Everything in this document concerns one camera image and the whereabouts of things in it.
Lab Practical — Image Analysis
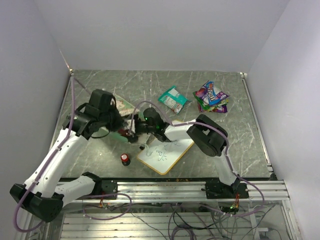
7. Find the red snack packet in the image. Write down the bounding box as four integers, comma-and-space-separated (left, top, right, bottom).
117, 128, 131, 137

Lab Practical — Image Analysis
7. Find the teal snack packet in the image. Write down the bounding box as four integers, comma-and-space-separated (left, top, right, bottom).
158, 85, 189, 115

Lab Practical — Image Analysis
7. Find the blue M&M's candy bag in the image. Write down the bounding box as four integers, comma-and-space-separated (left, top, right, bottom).
200, 81, 229, 106

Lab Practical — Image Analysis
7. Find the purple Fox's berries candy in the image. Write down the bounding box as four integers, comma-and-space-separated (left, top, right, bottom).
197, 103, 228, 114

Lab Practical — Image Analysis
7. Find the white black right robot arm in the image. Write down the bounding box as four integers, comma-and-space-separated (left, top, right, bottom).
132, 107, 240, 198

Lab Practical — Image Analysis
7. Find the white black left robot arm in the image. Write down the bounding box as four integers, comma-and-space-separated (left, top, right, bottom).
9, 89, 124, 223

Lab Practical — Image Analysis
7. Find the small yellow-framed whiteboard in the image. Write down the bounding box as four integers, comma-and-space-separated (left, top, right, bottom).
136, 119, 196, 175

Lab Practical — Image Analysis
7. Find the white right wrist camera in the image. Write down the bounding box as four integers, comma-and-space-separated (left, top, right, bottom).
127, 119, 136, 135

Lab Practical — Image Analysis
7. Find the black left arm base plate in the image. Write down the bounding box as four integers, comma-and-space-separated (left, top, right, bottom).
84, 180, 118, 200

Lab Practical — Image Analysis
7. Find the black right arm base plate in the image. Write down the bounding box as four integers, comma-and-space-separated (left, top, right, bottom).
201, 179, 249, 199

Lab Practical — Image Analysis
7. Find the aluminium frame rail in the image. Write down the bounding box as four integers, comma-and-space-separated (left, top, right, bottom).
26, 179, 291, 203

